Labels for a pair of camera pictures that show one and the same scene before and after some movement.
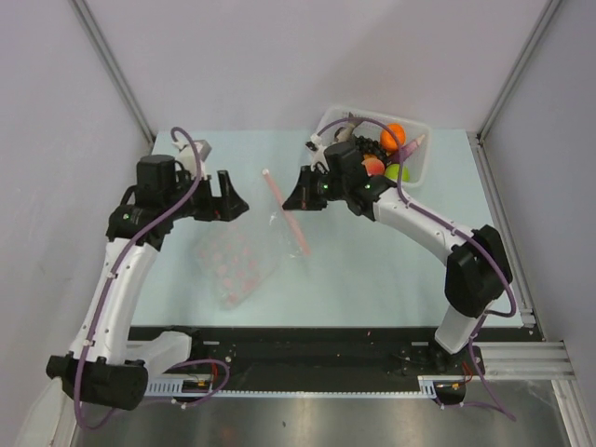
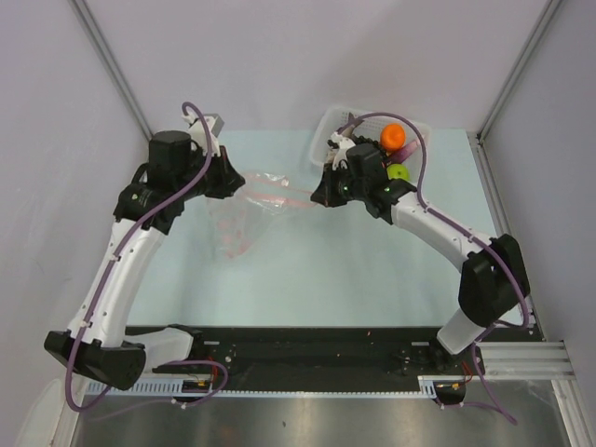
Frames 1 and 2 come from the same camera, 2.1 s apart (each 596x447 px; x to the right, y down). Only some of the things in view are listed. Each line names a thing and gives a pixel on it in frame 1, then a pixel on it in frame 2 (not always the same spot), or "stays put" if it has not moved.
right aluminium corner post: [521, 61] stays put
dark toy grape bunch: [369, 146] stays put
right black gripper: [304, 197] to [326, 194]
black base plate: [333, 358] stays put
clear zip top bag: [242, 255] to [239, 215]
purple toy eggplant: [407, 150] stays put
